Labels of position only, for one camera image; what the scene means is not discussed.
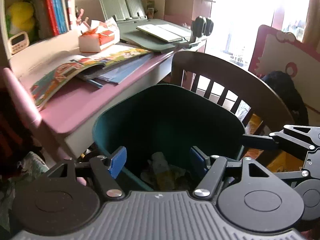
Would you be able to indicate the pink digital timer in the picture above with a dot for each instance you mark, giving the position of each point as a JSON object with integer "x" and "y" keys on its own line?
{"x": 18, "y": 42}

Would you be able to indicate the black red backpack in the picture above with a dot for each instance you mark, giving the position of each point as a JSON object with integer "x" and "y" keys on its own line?
{"x": 16, "y": 141}

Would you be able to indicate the colourful picture book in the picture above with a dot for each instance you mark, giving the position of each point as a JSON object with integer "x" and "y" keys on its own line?
{"x": 62, "y": 70}

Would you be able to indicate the row of upright books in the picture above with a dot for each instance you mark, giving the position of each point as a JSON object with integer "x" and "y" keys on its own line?
{"x": 54, "y": 17}

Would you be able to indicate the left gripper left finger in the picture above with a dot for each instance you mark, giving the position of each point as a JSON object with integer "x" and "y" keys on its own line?
{"x": 105, "y": 171}

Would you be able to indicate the tissue pack red white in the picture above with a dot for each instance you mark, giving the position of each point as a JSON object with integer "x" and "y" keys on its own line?
{"x": 98, "y": 36}

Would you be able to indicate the pink study desk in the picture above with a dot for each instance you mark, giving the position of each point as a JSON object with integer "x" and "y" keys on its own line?
{"x": 64, "y": 126}

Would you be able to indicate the dark wooden chair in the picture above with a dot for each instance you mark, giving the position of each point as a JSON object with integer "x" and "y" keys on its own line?
{"x": 262, "y": 100}

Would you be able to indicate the green book stand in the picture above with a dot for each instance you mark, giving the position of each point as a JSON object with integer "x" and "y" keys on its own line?
{"x": 129, "y": 14}

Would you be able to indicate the black plush on bed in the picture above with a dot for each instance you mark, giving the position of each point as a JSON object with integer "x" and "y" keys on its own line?
{"x": 284, "y": 87}

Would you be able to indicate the dark green trash bin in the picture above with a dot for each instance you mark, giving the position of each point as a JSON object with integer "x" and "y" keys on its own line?
{"x": 171, "y": 120}

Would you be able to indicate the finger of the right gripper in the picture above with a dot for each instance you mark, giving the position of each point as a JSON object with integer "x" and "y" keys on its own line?
{"x": 258, "y": 141}

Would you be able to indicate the open white notebook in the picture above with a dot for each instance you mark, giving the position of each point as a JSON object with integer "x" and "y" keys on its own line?
{"x": 165, "y": 32}

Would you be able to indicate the green white zigzag quilt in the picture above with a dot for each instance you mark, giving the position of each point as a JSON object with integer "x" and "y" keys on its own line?
{"x": 31, "y": 167}

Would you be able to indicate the blue folders on desk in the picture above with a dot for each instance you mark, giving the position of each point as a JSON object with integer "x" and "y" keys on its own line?
{"x": 98, "y": 75}

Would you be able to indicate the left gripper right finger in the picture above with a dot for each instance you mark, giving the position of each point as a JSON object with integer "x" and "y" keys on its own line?
{"x": 211, "y": 170}

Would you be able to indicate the yellow plush toy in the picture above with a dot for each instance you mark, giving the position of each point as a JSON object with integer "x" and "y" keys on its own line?
{"x": 19, "y": 18}

